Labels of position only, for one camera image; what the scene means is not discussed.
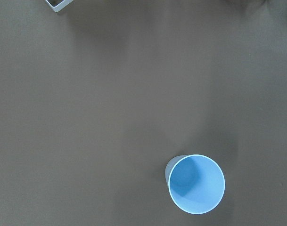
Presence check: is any light blue cup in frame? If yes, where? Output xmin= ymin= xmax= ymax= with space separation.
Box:
xmin=164 ymin=154 xmax=225 ymax=215

